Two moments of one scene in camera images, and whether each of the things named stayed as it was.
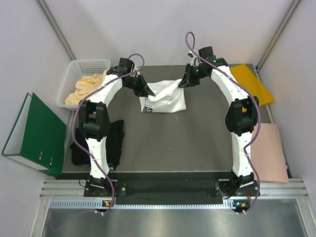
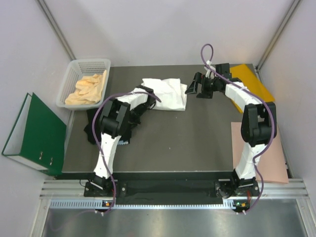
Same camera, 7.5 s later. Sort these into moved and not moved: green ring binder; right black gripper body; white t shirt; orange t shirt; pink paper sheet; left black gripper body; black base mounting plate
Moved: white t shirt; right black gripper body; left black gripper body
Not moved: black base mounting plate; orange t shirt; pink paper sheet; green ring binder
